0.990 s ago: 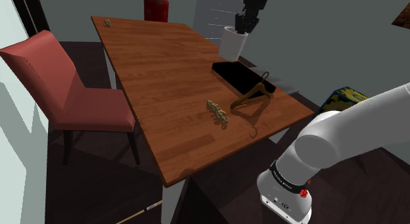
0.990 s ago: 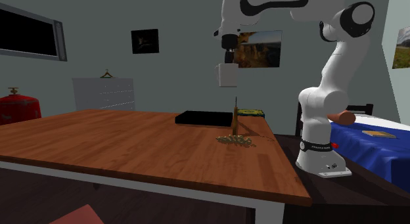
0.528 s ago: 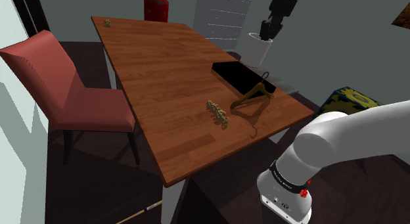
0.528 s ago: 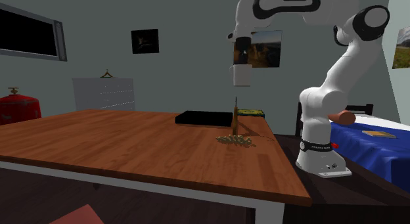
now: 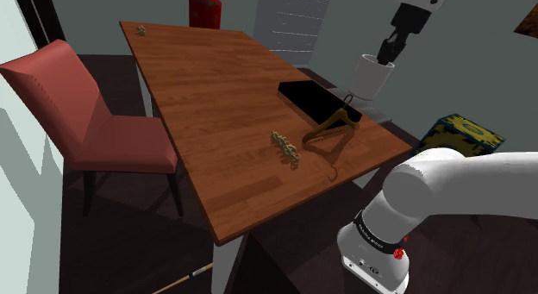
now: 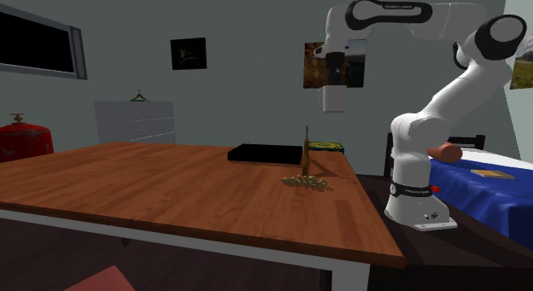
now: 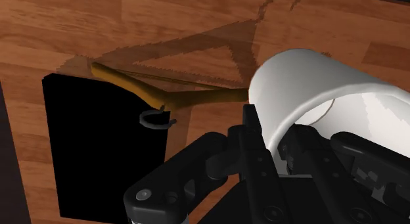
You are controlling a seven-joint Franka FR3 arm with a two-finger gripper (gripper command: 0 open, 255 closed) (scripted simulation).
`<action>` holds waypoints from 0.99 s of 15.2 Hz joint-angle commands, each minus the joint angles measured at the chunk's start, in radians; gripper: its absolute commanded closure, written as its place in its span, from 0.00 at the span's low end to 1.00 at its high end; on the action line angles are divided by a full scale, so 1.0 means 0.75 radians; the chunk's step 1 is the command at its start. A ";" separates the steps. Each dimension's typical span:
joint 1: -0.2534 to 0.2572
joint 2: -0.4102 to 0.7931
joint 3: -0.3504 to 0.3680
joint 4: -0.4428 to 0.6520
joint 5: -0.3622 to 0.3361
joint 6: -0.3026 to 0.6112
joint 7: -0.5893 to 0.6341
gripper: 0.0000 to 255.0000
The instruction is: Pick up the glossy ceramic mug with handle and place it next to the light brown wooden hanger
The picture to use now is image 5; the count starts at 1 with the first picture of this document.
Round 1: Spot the black flat box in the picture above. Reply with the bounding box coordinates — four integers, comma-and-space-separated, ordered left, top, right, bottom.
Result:
277, 79, 364, 128

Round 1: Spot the red upholstered chair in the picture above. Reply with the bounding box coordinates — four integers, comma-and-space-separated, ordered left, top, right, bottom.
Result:
0, 38, 186, 218

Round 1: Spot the wooden table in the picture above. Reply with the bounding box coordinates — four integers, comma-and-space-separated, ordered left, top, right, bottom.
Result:
119, 20, 414, 294

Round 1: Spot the wooden clothes hanger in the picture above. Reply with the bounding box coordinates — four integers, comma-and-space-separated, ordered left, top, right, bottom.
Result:
301, 95, 361, 146

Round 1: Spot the yellow and blue box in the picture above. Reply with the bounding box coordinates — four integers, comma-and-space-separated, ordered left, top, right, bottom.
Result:
413, 113, 507, 159

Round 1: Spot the large olive lizard figure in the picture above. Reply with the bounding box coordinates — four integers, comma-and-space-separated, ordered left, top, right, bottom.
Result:
269, 130, 303, 171

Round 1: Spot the white chest of drawers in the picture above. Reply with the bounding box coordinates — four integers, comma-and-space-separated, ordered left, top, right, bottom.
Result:
251, 0, 332, 68

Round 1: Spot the red cylinder tank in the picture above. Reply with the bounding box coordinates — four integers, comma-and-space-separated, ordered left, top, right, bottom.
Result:
187, 0, 223, 31

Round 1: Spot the white plant pot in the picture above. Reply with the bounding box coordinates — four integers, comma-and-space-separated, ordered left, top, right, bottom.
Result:
347, 53, 396, 102

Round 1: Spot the wooden stick with white band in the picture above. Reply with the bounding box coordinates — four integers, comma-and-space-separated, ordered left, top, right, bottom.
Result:
150, 262, 215, 294

